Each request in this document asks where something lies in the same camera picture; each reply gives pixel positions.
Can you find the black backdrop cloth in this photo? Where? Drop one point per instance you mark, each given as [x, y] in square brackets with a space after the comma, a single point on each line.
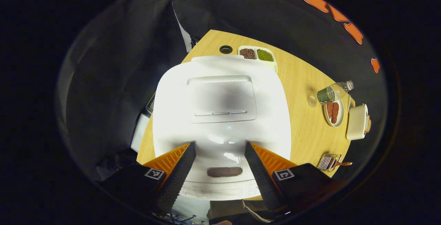
[120, 63]

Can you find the brown wooden spoon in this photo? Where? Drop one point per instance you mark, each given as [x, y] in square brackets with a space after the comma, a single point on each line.
[339, 164]

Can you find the white toaster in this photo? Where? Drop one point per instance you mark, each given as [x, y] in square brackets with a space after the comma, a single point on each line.
[356, 121]

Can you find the white box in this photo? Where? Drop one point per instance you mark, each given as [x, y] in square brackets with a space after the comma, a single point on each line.
[139, 133]

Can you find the clear plastic water bottle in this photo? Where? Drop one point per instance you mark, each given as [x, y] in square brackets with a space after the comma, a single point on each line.
[330, 93]

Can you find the white divided bean tray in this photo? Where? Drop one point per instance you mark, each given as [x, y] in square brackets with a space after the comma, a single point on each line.
[256, 54]

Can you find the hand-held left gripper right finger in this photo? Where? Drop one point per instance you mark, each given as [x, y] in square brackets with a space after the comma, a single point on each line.
[262, 180]

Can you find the toasted bread slice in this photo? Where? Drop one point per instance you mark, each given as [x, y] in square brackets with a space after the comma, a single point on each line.
[368, 124]

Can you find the white round plate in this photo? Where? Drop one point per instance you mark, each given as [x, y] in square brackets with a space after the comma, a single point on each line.
[340, 116]

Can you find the red meat piece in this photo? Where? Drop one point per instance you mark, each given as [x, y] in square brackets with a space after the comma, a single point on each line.
[330, 109]
[335, 113]

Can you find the white rice cooker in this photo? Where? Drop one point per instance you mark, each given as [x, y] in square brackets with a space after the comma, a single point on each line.
[220, 97]

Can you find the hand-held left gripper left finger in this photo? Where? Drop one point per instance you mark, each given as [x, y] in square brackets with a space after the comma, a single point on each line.
[177, 180]

